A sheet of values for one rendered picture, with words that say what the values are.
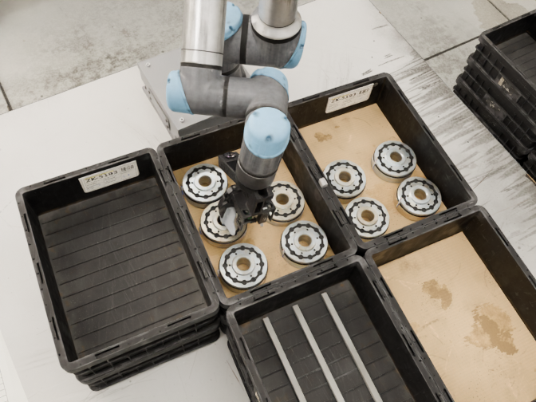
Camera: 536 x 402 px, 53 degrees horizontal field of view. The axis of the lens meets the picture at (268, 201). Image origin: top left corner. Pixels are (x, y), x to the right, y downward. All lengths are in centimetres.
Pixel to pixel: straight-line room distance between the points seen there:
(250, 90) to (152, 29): 185
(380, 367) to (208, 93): 63
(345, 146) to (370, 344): 49
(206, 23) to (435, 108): 88
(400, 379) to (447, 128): 77
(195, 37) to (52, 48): 185
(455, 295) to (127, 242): 72
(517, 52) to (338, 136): 107
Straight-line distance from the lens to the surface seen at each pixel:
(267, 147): 89
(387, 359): 116
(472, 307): 125
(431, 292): 123
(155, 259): 119
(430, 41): 292
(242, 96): 97
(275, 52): 129
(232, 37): 130
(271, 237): 120
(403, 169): 132
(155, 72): 151
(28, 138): 158
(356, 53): 175
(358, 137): 138
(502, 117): 217
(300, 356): 113
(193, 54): 98
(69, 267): 122
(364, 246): 112
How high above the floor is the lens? 192
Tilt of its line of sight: 61 degrees down
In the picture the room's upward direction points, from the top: 8 degrees clockwise
